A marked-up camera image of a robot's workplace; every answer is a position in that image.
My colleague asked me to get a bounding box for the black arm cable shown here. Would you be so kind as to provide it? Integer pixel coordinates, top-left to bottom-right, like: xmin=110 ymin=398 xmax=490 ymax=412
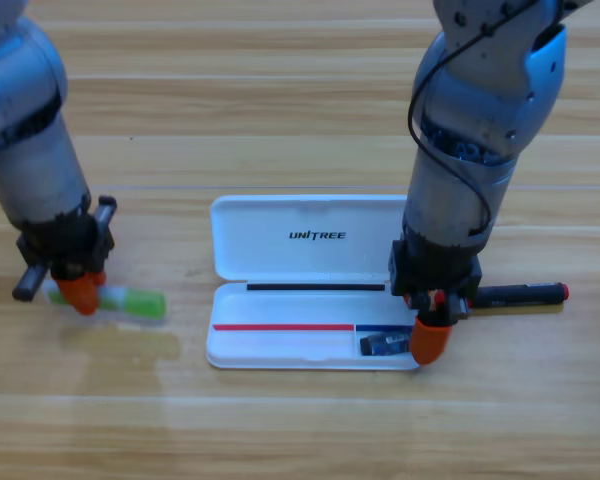
xmin=408 ymin=0 xmax=542 ymax=237

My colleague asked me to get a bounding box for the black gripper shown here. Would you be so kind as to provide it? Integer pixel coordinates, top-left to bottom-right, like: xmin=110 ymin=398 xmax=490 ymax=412
xmin=387 ymin=239 xmax=483 ymax=366
xmin=12 ymin=195 xmax=117 ymax=316

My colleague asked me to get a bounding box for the white Unitree pencil case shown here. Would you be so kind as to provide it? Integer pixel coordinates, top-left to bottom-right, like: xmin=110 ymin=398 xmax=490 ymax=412
xmin=205 ymin=194 xmax=426 ymax=371

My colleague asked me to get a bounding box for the green highlighter pen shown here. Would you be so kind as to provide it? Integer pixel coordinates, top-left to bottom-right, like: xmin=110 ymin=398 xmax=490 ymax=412
xmin=44 ymin=282 xmax=167 ymax=320

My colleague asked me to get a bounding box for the red and black marker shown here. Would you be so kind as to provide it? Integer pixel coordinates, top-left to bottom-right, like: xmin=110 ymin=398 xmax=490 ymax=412
xmin=472 ymin=282 xmax=570 ymax=308

